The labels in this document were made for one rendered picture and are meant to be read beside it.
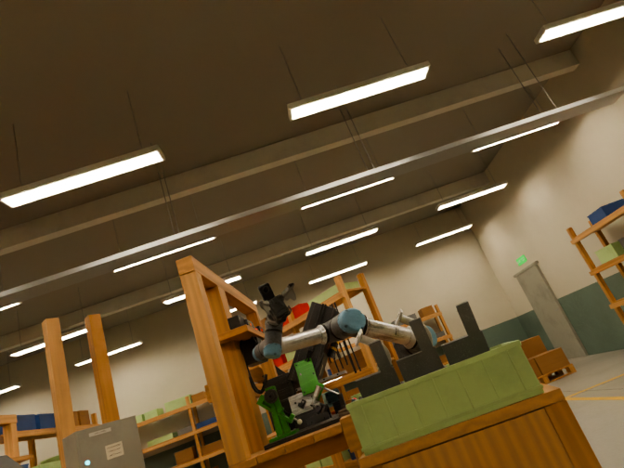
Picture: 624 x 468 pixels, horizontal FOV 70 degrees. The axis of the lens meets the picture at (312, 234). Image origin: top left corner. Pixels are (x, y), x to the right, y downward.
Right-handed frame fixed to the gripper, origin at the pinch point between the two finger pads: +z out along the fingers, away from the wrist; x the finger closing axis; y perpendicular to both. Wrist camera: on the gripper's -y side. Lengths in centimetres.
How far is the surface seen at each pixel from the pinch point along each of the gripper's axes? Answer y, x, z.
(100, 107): -348, -9, -215
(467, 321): 50, -47, 16
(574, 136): -92, -682, -351
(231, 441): 30, 37, -75
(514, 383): 73, -42, 22
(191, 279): -50, 17, -66
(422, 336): 45, -34, 8
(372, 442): 62, 1, -1
